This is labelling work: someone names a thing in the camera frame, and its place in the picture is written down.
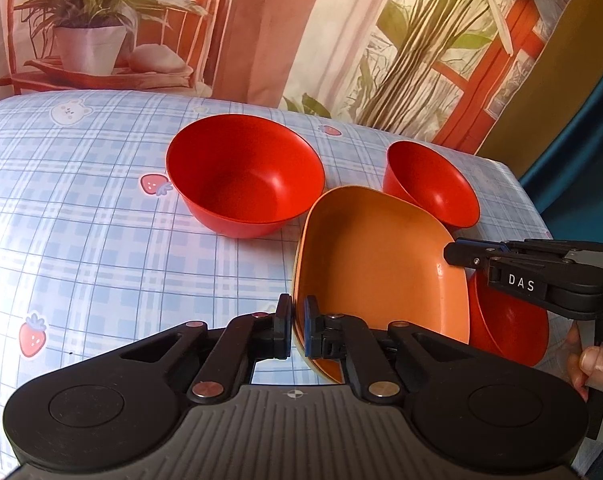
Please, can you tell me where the red bowl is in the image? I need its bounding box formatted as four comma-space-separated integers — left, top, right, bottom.
166, 114, 325, 238
469, 271, 550, 366
382, 141, 480, 231

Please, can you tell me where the orange square plate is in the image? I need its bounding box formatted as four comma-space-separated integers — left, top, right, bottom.
290, 184, 472, 385

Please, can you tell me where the person's right hand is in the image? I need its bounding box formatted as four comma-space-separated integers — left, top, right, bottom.
566, 322, 603, 401

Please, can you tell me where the teal blue curtain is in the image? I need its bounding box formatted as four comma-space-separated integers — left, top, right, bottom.
521, 77, 603, 243

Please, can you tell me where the wooden yellow panel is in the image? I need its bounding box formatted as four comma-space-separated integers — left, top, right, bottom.
476, 0, 603, 177

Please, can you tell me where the printed room scene backdrop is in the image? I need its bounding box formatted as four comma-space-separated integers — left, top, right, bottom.
0, 0, 571, 153

